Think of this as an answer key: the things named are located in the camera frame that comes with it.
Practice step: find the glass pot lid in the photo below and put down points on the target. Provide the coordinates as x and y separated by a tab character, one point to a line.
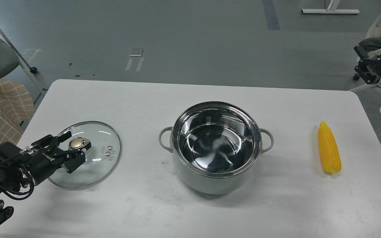
101	157

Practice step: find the white desk leg base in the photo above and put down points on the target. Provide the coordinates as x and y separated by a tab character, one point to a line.
330	9

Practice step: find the yellow corn cob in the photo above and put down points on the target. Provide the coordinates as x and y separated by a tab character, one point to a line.
328	149

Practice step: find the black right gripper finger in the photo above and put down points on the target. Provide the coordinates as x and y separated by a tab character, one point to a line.
369	71
371	53

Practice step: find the pale green steel pot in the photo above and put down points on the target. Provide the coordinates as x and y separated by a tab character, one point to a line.
215	145

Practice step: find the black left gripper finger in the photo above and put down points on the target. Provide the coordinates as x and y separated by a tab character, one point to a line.
57	140
76	155

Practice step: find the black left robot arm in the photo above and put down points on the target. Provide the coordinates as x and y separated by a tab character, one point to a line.
21	170

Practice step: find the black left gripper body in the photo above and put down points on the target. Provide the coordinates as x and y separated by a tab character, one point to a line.
41	160

